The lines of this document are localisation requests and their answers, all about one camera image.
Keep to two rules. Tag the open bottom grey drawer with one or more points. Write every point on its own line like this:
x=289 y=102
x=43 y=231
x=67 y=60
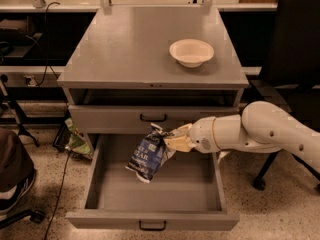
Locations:
x=186 y=192

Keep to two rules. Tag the white paper bowl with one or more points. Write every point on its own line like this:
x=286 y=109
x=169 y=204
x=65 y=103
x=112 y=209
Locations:
x=191 y=53

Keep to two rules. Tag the blue chip bag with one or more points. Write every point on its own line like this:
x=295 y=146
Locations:
x=150 y=155

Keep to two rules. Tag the closed middle grey drawer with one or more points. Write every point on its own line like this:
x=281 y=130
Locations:
x=93 y=119

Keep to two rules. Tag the black bottom drawer handle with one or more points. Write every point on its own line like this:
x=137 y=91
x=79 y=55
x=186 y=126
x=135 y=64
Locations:
x=152 y=226

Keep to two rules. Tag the black drawer handle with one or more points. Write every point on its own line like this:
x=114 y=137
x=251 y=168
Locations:
x=145 y=118
x=152 y=226

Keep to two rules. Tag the wall power outlet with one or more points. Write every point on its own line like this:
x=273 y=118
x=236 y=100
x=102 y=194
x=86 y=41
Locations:
x=30 y=81

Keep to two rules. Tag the grey drawer cabinet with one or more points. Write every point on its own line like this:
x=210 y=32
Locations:
x=123 y=59

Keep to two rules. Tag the black chair base left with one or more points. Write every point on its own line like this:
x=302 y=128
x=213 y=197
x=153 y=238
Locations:
x=35 y=216

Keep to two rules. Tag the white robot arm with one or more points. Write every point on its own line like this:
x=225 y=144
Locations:
x=262 y=127

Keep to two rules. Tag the black tripod stand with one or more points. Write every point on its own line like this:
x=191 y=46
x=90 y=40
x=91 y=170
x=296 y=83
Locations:
x=16 y=110

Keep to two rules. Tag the person's brown trouser leg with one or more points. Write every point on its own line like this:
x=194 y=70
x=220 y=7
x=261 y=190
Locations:
x=15 y=162

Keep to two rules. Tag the black office chair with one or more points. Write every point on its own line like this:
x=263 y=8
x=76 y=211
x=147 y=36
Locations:
x=290 y=74

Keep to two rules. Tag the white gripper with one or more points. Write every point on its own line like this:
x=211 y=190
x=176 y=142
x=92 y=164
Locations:
x=202 y=135

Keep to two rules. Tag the person's black sneaker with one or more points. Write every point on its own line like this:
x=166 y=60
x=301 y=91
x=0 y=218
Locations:
x=10 y=198

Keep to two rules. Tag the green chip bag on floor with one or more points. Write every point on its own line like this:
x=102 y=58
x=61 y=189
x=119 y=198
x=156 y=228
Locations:
x=77 y=143

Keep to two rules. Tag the black middle drawer handle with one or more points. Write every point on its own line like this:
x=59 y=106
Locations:
x=145 y=118

